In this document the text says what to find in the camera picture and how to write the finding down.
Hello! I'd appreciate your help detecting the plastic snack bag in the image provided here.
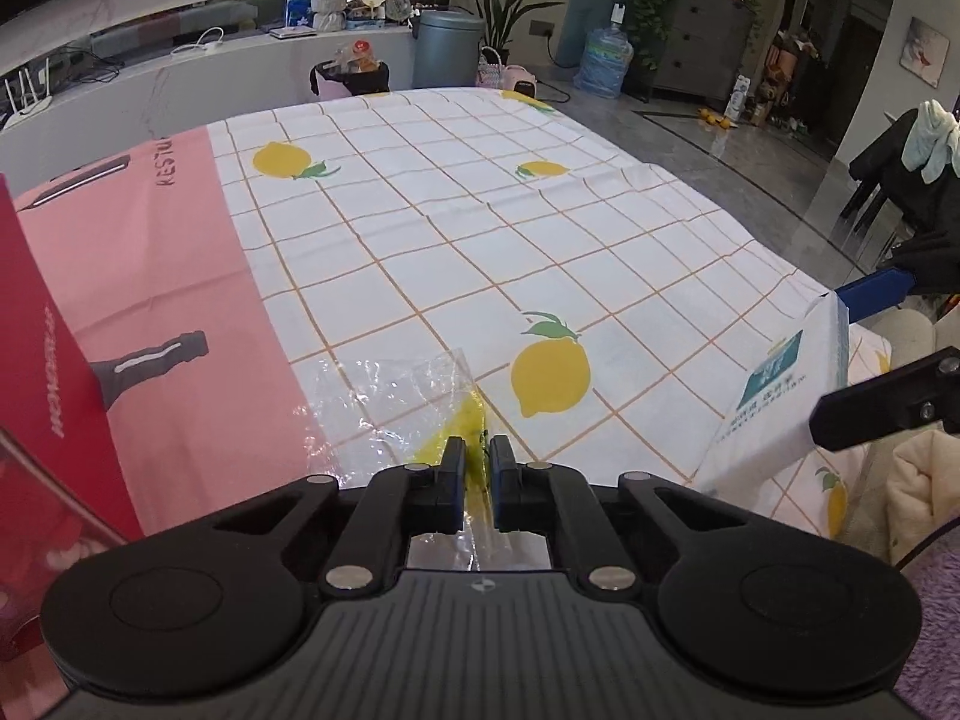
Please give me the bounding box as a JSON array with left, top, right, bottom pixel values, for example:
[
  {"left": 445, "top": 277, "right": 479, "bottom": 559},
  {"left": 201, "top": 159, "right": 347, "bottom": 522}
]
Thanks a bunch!
[{"left": 330, "top": 41, "right": 376, "bottom": 76}]

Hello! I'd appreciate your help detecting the dark grey dresser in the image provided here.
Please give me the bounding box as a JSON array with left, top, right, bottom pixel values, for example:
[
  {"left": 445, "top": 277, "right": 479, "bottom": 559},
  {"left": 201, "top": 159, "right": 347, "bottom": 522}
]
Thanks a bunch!
[{"left": 652, "top": 0, "right": 758, "bottom": 102}]

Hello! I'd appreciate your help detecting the white tissue pack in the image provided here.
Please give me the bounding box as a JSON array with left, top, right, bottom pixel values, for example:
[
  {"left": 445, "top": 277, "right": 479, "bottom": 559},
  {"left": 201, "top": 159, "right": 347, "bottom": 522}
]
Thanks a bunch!
[{"left": 690, "top": 292, "right": 852, "bottom": 500}]

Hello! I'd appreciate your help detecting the white router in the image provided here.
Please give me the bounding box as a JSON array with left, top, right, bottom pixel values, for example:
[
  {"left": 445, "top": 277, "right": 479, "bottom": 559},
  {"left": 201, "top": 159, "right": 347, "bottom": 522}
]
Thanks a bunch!
[{"left": 0, "top": 60, "right": 57, "bottom": 132}]

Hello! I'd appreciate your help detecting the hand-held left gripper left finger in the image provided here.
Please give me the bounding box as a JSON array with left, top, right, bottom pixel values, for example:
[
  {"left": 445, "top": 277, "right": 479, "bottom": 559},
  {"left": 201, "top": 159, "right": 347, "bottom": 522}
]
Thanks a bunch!
[{"left": 135, "top": 436, "right": 466, "bottom": 595}]

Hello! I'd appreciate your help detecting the dark chair with jacket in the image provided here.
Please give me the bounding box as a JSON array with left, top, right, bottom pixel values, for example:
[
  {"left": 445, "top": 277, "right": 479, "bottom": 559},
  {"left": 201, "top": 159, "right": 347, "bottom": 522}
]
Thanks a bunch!
[{"left": 847, "top": 109, "right": 960, "bottom": 271}]

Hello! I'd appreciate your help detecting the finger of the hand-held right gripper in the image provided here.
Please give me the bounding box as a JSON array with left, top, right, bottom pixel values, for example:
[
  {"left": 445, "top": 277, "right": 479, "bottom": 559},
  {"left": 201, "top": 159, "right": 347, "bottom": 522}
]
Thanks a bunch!
[
  {"left": 810, "top": 347, "right": 960, "bottom": 452},
  {"left": 834, "top": 229, "right": 960, "bottom": 322}
]

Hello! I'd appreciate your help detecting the long-leaf potted plant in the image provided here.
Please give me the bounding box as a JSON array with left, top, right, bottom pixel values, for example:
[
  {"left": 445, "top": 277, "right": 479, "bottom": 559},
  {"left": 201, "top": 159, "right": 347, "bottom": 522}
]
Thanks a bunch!
[{"left": 442, "top": 0, "right": 575, "bottom": 68}]

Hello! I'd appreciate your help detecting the clear plastic bag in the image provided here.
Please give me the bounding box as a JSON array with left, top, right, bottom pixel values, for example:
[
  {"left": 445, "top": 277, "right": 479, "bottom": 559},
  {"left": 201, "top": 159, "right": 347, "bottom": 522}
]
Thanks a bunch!
[{"left": 300, "top": 347, "right": 552, "bottom": 571}]

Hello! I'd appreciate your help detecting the cream fluffy cloth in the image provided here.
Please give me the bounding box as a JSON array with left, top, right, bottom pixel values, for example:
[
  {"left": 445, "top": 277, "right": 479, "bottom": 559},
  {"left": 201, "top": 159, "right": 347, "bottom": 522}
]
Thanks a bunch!
[{"left": 885, "top": 431, "right": 960, "bottom": 567}]

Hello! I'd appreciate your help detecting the framed wall painting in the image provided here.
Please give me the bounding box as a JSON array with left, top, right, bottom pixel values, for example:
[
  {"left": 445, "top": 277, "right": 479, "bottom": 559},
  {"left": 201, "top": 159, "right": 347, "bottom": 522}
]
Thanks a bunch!
[{"left": 896, "top": 15, "right": 952, "bottom": 89}]

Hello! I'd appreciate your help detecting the small pink heater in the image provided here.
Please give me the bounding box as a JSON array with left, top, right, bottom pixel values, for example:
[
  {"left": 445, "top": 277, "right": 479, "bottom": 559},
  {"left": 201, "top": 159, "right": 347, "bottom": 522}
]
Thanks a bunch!
[{"left": 501, "top": 64, "right": 548, "bottom": 98}]

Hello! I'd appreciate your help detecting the white marble tv console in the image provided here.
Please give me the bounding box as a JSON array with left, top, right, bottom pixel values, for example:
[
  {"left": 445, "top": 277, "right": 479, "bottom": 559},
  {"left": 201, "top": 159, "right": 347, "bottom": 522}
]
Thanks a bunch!
[{"left": 0, "top": 0, "right": 421, "bottom": 155}]

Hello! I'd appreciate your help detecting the purple fluffy garment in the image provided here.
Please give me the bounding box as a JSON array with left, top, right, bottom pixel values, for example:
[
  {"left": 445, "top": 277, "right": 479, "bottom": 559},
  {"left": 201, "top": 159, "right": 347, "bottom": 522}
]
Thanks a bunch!
[{"left": 896, "top": 540, "right": 960, "bottom": 720}]

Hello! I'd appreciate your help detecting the cluttered storage shelf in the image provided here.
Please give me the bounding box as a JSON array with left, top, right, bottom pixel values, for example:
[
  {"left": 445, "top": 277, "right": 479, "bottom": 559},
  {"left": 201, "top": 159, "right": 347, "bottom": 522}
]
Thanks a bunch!
[{"left": 757, "top": 22, "right": 826, "bottom": 132}]

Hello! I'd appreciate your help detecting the white power cable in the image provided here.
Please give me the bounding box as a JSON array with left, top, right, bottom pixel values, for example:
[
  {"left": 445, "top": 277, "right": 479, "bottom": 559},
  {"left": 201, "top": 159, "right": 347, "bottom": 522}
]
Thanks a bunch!
[{"left": 171, "top": 28, "right": 226, "bottom": 59}]

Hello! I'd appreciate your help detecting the red display box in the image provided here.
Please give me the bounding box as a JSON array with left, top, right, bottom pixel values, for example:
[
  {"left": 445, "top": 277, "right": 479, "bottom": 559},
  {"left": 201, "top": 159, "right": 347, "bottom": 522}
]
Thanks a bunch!
[{"left": 0, "top": 172, "right": 145, "bottom": 665}]

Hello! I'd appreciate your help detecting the blue water jug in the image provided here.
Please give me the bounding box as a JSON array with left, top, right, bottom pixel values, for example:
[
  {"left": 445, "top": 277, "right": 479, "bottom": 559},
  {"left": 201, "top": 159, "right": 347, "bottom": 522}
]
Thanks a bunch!
[{"left": 581, "top": 24, "right": 635, "bottom": 100}]

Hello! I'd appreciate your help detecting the light green cloth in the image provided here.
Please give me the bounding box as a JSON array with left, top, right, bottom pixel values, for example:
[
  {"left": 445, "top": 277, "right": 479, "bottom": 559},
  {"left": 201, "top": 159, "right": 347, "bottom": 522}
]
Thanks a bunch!
[{"left": 900, "top": 99, "right": 960, "bottom": 185}]

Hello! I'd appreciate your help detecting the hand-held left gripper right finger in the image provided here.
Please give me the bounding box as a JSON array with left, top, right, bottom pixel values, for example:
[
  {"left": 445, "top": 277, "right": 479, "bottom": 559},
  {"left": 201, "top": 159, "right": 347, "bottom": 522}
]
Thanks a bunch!
[{"left": 491, "top": 436, "right": 818, "bottom": 593}]

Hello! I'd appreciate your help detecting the grey trash can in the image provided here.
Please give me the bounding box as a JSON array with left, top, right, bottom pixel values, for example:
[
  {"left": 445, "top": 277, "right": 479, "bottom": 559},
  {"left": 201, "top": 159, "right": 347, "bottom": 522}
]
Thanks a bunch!
[{"left": 411, "top": 7, "right": 487, "bottom": 89}]

